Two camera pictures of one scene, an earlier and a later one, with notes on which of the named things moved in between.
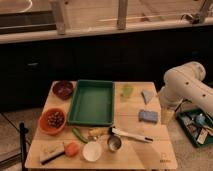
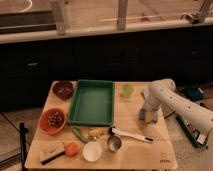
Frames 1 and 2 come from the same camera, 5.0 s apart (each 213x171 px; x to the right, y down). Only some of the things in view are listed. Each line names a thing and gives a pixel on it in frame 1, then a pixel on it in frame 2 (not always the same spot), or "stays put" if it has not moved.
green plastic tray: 92,103 stays put
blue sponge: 148,116 stays put
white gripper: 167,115 -> 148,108
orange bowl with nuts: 52,120 stays put
